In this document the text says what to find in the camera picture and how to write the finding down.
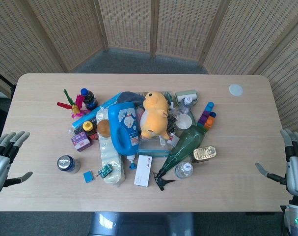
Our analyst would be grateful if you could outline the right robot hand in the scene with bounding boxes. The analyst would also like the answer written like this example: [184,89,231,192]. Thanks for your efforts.
[255,128,298,197]

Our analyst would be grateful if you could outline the small glass jar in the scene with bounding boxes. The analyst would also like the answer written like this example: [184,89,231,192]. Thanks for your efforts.
[56,155,81,174]

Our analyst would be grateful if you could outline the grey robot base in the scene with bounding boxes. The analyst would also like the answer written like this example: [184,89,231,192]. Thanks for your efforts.
[89,211,201,236]

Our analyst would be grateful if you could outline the gold rectangular tin can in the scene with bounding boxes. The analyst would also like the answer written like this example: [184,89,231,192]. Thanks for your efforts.
[192,145,217,164]

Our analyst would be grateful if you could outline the black tripod leg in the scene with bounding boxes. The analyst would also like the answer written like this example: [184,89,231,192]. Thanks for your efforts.
[0,67,16,92]

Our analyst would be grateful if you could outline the purple small carton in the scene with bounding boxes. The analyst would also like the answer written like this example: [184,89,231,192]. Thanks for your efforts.
[70,131,93,152]

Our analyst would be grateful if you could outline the small blue square block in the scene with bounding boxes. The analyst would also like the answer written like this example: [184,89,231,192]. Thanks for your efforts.
[83,171,95,183]

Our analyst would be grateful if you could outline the pink green toy flower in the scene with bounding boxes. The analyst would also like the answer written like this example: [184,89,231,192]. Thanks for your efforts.
[56,88,91,120]

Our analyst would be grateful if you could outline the dark bottle with yellow cap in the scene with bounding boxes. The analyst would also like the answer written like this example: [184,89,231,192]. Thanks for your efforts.
[82,121,99,141]

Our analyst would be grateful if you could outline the colourful building block stack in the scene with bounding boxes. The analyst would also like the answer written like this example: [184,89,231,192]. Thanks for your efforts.
[196,101,217,133]

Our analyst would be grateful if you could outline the blue rolled packet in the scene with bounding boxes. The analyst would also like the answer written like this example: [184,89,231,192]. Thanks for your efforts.
[72,91,122,129]

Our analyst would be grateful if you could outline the dark soda bottle blue cap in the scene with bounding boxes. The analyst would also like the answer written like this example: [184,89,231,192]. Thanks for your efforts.
[80,88,99,111]

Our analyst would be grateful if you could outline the clear bottle with white cap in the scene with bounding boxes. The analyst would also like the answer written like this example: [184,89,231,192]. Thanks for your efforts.
[174,161,194,179]

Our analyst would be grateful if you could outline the clear packet of bread buns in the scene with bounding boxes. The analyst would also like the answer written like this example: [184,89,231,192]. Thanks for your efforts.
[95,106,127,187]

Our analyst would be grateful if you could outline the green glass spray bottle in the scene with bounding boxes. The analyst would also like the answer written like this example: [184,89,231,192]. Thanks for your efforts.
[151,125,205,191]

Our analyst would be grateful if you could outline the white paper cup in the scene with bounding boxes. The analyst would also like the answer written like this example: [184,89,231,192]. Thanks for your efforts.
[175,114,192,130]

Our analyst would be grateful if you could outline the red white small card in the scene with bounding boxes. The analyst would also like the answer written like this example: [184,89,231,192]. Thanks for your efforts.
[166,132,180,148]

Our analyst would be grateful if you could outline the clear water bottle white cap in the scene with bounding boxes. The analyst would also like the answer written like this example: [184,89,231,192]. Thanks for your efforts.
[173,97,198,116]

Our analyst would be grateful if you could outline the blue detergent bottle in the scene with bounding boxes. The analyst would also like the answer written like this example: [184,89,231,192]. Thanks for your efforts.
[108,102,140,171]

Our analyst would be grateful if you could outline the green lint roller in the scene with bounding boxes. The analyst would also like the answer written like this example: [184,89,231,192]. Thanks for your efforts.
[174,89,200,104]

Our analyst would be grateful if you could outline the black binder clips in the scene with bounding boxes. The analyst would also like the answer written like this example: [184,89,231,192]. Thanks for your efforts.
[166,113,178,135]

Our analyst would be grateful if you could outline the clear zip pouch blue edge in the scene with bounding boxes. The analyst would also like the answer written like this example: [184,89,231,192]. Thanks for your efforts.
[135,134,173,157]

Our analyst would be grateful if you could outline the white paper box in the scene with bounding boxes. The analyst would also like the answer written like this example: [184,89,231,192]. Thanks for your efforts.
[134,154,153,188]

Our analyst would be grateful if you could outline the dark blue cloth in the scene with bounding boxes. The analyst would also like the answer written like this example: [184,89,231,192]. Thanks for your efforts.
[117,91,146,107]

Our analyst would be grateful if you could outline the yellow plush toy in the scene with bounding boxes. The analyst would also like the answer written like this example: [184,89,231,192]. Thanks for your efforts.
[140,91,169,141]

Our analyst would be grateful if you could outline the bamboo folding screen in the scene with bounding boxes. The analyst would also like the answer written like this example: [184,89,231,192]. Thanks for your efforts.
[0,0,298,136]

